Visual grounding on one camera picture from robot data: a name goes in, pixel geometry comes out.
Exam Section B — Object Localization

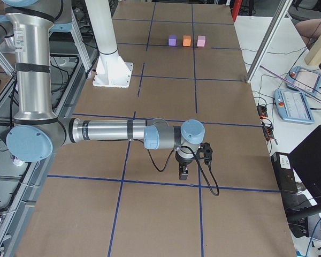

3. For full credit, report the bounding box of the near teach pendant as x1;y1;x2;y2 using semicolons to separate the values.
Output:
274;89;315;124

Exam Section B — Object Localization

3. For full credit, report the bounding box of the orange black connector strip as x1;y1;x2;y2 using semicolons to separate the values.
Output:
256;104;274;142

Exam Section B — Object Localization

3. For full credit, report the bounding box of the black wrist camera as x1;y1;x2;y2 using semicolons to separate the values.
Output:
197;142;213;165

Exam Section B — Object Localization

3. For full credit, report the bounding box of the grabber reacher stick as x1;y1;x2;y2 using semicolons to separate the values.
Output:
261;65;321;117

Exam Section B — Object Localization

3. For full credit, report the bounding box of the far teach pendant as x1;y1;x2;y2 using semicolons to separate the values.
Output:
286;66;321;95

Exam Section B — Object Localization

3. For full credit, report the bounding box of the aluminium frame post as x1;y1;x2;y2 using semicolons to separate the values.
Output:
246;0;292;83

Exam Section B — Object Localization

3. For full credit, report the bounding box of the black box with label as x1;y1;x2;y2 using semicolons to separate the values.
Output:
271;152;297;194

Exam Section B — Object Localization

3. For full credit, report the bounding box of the black laptop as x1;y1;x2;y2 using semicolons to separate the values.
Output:
288;124;321;199

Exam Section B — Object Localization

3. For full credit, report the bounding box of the purple foam block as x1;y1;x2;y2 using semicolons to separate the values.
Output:
168;35;177;47

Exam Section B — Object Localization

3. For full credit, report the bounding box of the orange foam block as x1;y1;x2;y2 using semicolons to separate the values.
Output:
182;35;192;47

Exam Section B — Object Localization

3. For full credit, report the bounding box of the white camera mast pedestal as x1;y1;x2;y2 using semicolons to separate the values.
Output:
85;0;133;88

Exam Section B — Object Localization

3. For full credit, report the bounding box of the brown paper table cover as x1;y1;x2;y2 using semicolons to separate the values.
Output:
14;2;297;257

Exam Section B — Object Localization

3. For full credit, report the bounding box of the teach pendant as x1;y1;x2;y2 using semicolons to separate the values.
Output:
274;89;315;124
286;66;321;95

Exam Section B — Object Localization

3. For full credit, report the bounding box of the pink foam block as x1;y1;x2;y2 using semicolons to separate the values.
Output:
196;35;206;47

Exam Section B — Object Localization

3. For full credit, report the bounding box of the wooden beam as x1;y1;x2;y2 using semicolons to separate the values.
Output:
304;16;321;66

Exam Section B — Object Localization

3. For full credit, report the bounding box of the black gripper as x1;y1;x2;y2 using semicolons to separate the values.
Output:
175;150;195;180

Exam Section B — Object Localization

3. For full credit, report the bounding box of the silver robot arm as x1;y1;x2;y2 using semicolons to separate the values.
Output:
5;1;212;180

